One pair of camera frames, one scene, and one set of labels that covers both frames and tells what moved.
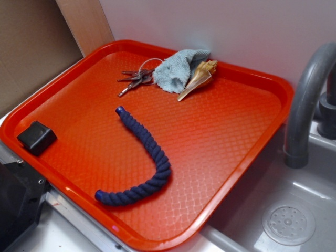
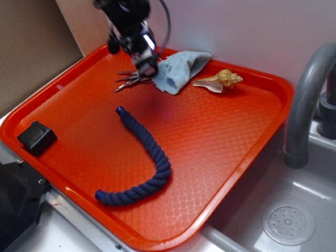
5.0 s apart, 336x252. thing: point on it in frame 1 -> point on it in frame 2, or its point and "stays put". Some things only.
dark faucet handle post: (326, 123) stays put
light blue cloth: (172, 75) stays put
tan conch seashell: (201, 78) -> (225, 79)
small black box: (36, 137) stays put
